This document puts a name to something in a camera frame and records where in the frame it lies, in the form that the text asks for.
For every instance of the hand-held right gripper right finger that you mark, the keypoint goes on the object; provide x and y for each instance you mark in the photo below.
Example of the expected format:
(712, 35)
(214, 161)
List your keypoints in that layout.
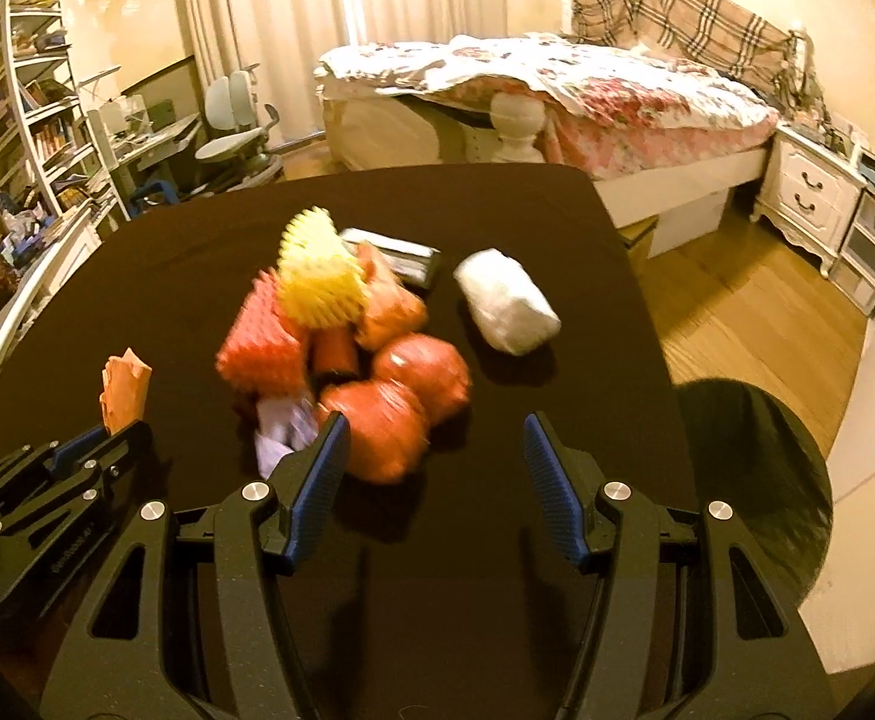
(553, 495)

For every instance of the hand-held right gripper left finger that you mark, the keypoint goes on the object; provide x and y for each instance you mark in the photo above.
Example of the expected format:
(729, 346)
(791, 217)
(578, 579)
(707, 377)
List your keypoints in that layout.
(321, 487)

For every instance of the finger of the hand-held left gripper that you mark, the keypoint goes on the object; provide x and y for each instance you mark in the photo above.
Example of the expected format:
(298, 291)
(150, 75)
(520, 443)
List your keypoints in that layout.
(118, 457)
(77, 448)

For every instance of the purple wrapper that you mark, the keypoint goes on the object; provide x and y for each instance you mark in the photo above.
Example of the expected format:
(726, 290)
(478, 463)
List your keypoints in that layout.
(280, 435)

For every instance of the orange paper wrapper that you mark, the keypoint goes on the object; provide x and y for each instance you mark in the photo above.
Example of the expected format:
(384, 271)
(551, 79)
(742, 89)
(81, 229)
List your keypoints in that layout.
(126, 390)

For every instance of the large orange plastic bag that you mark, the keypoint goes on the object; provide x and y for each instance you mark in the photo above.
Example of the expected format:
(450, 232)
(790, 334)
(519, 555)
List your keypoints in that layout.
(400, 405)

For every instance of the red plastic wrapper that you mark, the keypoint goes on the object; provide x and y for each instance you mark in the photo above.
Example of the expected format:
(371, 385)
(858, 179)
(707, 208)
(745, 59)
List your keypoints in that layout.
(336, 349)

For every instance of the red foam fruit net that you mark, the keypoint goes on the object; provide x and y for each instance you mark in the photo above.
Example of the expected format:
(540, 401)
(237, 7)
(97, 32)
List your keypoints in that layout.
(261, 349)

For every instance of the white paper wad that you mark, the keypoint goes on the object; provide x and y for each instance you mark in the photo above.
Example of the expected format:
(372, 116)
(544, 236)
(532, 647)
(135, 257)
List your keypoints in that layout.
(508, 307)

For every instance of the small orange plastic bag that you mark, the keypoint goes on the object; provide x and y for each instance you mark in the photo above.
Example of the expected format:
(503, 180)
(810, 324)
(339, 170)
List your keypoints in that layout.
(392, 307)

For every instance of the black lined trash bin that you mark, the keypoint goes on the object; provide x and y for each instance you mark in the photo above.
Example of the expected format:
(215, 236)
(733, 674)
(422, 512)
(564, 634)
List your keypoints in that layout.
(752, 465)

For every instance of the yellow foam fruit net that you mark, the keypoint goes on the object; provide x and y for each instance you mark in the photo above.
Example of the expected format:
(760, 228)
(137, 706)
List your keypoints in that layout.
(317, 277)

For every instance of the silver foil packet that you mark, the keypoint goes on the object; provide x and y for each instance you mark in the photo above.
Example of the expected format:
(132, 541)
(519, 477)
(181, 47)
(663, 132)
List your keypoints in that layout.
(400, 251)

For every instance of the cardboard box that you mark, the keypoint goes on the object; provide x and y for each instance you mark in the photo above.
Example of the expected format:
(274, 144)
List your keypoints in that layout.
(638, 236)

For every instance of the white storage box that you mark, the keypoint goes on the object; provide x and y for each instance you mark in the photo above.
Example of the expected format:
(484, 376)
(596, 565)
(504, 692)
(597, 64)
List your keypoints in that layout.
(688, 221)

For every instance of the study desk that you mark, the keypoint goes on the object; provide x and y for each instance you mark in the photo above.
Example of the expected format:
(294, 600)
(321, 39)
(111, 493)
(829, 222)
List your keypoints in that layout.
(156, 146)

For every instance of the white wooden bed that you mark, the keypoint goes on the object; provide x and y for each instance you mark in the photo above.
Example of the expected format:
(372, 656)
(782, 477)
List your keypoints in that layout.
(677, 180)

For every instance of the white bookshelf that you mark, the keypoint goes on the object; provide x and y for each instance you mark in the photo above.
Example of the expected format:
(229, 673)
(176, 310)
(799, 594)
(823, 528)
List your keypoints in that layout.
(40, 105)

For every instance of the grey office chair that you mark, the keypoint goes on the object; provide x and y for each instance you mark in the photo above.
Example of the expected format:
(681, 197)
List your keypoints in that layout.
(231, 131)

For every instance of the white nightstand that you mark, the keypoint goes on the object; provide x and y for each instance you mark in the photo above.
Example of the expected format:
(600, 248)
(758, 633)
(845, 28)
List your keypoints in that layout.
(804, 191)

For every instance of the floral quilt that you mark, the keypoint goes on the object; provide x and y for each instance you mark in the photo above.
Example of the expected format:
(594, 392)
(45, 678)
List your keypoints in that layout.
(617, 97)

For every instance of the beige curtains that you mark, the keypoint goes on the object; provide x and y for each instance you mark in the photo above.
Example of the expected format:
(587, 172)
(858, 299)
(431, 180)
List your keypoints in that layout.
(295, 30)

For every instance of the plaid blanket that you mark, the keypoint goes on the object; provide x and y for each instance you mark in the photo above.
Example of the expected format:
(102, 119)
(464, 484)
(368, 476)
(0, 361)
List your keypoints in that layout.
(692, 15)

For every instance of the white curved rail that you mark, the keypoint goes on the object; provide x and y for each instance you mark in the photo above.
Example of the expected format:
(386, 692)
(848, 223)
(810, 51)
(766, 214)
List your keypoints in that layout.
(10, 315)

